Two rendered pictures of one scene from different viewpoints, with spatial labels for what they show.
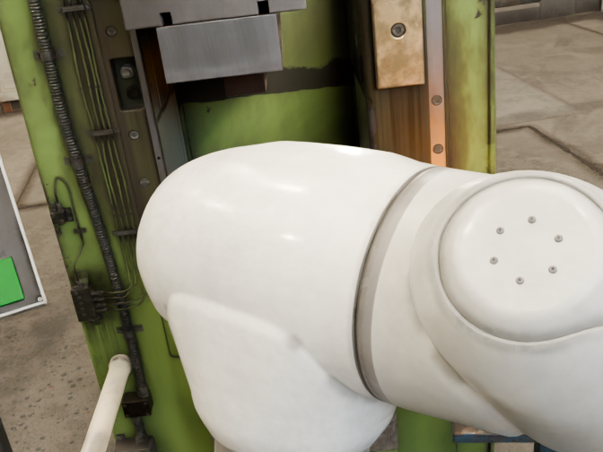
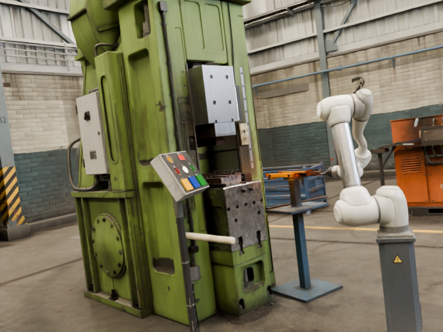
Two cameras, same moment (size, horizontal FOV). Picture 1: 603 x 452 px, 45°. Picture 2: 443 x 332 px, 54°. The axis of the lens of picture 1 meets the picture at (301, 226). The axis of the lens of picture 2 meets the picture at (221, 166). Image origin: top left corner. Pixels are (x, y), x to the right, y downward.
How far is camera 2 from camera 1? 2.53 m
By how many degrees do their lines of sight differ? 48
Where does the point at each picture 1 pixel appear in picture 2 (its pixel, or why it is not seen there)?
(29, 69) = (171, 138)
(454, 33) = (251, 134)
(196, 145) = not seen: hidden behind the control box
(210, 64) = (223, 132)
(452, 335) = (364, 97)
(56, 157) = not seen: hidden behind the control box
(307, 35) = not seen: hidden behind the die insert
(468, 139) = (256, 159)
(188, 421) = (204, 257)
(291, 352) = (348, 107)
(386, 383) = (356, 107)
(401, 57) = (245, 138)
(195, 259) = (335, 103)
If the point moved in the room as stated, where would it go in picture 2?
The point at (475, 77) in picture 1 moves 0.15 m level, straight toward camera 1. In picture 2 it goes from (256, 144) to (266, 143)
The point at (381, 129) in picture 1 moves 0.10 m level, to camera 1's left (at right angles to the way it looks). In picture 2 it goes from (241, 156) to (233, 157)
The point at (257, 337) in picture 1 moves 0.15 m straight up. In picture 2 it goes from (345, 107) to (342, 80)
